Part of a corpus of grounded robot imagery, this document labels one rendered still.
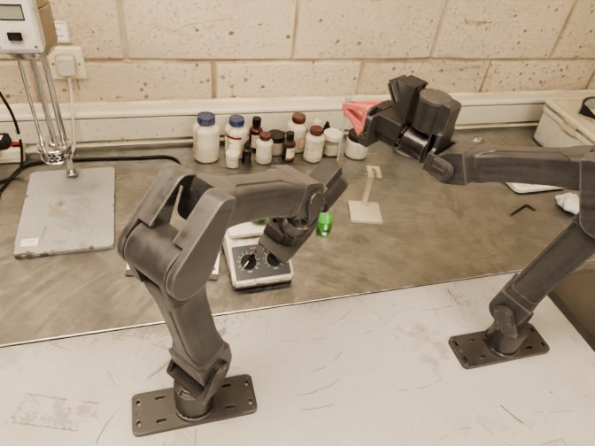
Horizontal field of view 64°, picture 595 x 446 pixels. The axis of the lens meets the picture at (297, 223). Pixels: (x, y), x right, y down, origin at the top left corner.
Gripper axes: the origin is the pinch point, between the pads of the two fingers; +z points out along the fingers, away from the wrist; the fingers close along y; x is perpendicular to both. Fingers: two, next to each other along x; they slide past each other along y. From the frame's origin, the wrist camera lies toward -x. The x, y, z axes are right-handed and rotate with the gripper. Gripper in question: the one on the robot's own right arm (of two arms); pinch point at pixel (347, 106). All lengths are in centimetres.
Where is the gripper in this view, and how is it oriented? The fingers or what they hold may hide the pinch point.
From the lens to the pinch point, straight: 100.2
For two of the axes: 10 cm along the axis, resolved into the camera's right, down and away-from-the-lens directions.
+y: -6.8, 4.2, -6.0
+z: -7.2, -5.2, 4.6
